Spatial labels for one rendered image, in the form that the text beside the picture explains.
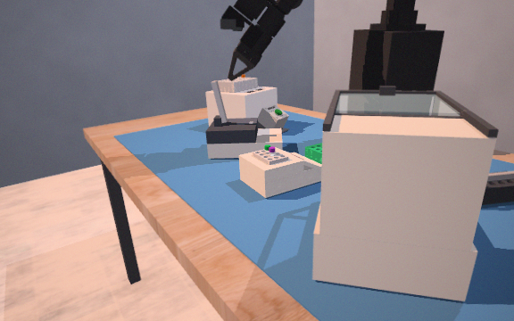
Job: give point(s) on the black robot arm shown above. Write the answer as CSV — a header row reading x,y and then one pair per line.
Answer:
x,y
398,15

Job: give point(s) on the blue bench mat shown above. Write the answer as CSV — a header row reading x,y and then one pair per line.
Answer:
x,y
276,233

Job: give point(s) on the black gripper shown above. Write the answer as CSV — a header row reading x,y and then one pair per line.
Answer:
x,y
255,53

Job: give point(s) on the green tube rack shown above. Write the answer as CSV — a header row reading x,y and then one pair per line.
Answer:
x,y
314,152

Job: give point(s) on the cream block with rows of round holes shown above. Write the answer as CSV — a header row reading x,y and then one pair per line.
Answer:
x,y
245,102

